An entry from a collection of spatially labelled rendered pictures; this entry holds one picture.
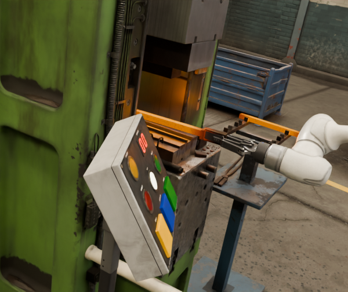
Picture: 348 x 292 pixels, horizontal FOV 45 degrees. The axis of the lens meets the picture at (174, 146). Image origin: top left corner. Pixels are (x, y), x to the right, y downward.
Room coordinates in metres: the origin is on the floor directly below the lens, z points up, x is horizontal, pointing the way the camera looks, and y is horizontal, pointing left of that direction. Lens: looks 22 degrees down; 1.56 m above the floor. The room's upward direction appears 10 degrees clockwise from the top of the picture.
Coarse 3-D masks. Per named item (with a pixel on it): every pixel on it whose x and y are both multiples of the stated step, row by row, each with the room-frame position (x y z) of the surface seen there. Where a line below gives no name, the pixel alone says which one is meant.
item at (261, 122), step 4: (240, 116) 2.01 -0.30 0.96; (244, 116) 2.00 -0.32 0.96; (248, 116) 1.99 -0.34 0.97; (252, 116) 2.00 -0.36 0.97; (248, 120) 1.98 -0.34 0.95; (252, 120) 1.97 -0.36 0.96; (256, 120) 1.97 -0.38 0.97; (260, 120) 1.97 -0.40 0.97; (260, 124) 1.95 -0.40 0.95; (264, 124) 1.94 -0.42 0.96; (268, 124) 1.94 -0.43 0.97; (272, 124) 1.93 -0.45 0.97; (276, 124) 1.94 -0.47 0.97; (272, 128) 1.92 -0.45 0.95; (276, 128) 1.92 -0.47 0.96; (280, 128) 1.91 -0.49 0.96; (284, 128) 1.90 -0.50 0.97; (288, 128) 1.91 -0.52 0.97; (284, 132) 1.90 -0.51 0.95; (292, 132) 1.88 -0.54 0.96; (296, 132) 1.87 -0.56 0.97; (296, 136) 1.87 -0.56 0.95
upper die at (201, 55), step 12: (144, 48) 1.44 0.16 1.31; (156, 48) 1.42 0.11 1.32; (168, 48) 1.40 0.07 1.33; (180, 48) 1.38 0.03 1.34; (192, 48) 1.37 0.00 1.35; (204, 48) 1.46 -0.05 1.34; (144, 60) 1.44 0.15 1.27; (156, 60) 1.42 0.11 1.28; (168, 60) 1.40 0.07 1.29; (180, 60) 1.38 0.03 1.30; (192, 60) 1.38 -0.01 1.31; (204, 60) 1.48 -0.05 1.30
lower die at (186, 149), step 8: (144, 120) 1.59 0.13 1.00; (152, 128) 1.52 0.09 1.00; (168, 128) 1.55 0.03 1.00; (160, 136) 1.47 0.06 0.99; (168, 136) 1.49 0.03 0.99; (176, 136) 1.47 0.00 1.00; (192, 136) 1.50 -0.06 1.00; (160, 144) 1.41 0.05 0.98; (168, 144) 1.42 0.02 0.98; (176, 144) 1.42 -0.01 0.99; (184, 144) 1.44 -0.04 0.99; (192, 144) 1.51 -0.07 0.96; (160, 152) 1.39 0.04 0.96; (168, 152) 1.37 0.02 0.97; (176, 152) 1.39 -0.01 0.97; (184, 152) 1.46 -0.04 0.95; (192, 152) 1.52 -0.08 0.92; (168, 160) 1.37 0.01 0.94; (176, 160) 1.40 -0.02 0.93
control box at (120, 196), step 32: (128, 128) 0.97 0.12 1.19; (96, 160) 0.81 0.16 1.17; (128, 160) 0.80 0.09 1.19; (160, 160) 1.06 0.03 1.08; (96, 192) 0.74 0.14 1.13; (128, 192) 0.74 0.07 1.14; (160, 192) 0.93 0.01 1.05; (128, 224) 0.74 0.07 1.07; (128, 256) 0.74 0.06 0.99; (160, 256) 0.74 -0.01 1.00
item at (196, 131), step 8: (136, 112) 1.57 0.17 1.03; (144, 112) 1.57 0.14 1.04; (152, 120) 1.53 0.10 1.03; (160, 120) 1.52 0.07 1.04; (168, 120) 1.52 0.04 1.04; (176, 128) 1.49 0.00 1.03; (184, 128) 1.47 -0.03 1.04; (192, 128) 1.46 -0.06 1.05; (200, 128) 1.47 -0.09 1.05; (208, 128) 1.46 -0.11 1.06; (200, 136) 1.44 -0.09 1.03; (224, 136) 1.42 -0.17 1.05
